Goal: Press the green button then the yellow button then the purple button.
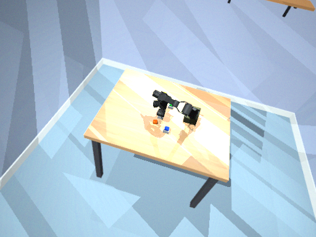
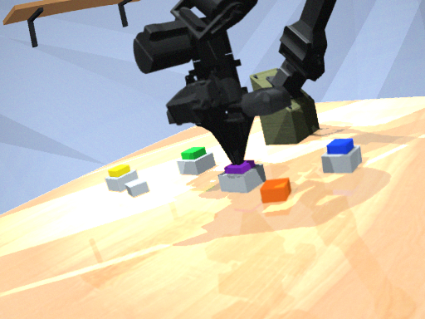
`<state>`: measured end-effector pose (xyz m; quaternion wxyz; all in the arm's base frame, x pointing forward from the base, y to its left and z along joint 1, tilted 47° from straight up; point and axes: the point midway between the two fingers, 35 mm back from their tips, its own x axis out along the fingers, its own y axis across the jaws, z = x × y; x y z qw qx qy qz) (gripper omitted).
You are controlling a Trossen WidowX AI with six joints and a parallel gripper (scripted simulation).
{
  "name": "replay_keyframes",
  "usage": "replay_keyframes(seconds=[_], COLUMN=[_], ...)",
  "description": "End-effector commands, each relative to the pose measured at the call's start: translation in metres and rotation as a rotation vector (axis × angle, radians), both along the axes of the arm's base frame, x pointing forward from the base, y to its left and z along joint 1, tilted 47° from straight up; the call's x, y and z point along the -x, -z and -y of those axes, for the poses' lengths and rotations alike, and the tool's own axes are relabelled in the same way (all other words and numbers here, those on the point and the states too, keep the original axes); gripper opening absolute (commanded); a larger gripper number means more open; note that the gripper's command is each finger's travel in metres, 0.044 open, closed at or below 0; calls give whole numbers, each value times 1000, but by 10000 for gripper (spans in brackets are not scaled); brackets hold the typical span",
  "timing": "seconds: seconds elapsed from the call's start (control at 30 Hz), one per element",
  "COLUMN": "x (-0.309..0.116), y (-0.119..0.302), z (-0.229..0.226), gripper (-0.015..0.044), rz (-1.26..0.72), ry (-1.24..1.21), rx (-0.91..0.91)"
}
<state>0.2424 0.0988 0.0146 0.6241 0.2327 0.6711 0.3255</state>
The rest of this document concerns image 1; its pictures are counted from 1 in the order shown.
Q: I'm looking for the blue button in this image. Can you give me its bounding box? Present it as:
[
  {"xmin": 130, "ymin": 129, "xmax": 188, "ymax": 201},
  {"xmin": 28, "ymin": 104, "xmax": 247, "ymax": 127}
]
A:
[{"xmin": 163, "ymin": 126, "xmax": 170, "ymax": 134}]

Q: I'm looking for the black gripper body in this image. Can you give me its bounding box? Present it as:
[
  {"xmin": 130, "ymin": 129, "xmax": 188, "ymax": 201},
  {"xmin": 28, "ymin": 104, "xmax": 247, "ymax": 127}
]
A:
[{"xmin": 157, "ymin": 103, "xmax": 168, "ymax": 117}]

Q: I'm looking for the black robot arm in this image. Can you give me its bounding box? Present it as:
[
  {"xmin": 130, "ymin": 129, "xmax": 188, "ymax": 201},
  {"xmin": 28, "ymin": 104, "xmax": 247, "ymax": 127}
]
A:
[{"xmin": 152, "ymin": 90, "xmax": 200, "ymax": 119}]

